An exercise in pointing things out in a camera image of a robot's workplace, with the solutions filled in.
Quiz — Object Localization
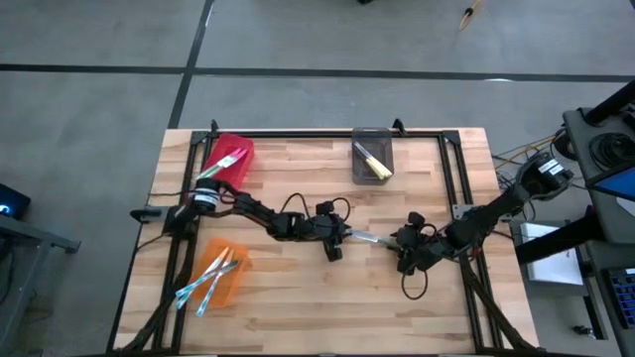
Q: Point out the coiled black cable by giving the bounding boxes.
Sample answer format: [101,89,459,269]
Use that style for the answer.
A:
[588,132,635,174]

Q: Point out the grey translucent plastic bin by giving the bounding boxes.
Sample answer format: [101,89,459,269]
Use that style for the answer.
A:
[350,126,396,186]

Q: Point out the black right camera cable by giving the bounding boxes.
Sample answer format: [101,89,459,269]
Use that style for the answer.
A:
[400,222,439,301]

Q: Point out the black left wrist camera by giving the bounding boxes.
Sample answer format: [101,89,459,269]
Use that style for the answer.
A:
[323,241,344,263]

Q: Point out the green-handled utensil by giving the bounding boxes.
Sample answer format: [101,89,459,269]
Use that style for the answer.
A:
[195,147,243,181]

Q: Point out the black support bar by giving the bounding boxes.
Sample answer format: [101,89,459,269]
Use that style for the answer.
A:
[515,205,604,265]

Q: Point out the reddish pink plastic bin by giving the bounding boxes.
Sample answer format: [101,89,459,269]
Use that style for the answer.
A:
[204,132,256,190]

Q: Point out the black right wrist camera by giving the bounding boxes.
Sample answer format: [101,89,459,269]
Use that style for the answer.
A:
[396,249,417,276]

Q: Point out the black aluminium table frame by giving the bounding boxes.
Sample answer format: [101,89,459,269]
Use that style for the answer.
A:
[106,117,540,357]

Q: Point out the black camera cable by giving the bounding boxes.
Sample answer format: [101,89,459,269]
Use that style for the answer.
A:
[400,222,439,301]
[280,191,352,224]

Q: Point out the blue-patterned knife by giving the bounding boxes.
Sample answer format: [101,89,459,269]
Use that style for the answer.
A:
[177,260,240,307]

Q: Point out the grey side desk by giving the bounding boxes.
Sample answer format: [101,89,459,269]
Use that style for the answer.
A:
[0,212,82,356]

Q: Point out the blue flat panel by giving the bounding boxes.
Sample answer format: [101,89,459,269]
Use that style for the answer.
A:
[592,166,635,219]

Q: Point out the black device with blue light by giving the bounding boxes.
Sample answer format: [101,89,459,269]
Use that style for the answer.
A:
[0,181,33,222]

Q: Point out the black left camera cable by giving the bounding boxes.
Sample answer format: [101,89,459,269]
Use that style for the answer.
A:
[280,191,352,224]

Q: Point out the grey equipment cart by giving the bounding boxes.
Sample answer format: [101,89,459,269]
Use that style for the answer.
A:
[562,78,635,245]

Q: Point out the black keyboard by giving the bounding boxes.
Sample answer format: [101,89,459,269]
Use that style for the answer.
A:
[607,266,635,329]

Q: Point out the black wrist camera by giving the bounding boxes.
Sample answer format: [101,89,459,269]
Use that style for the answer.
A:
[323,241,344,263]
[396,249,417,276]

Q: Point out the white box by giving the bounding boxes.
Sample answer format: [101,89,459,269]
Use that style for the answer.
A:
[519,221,585,288]

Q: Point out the loose cable bundle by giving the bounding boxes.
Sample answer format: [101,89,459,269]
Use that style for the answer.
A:
[493,131,570,199]

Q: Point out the orange translucent plastic bin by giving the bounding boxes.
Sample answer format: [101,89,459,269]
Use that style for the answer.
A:
[190,236,252,309]

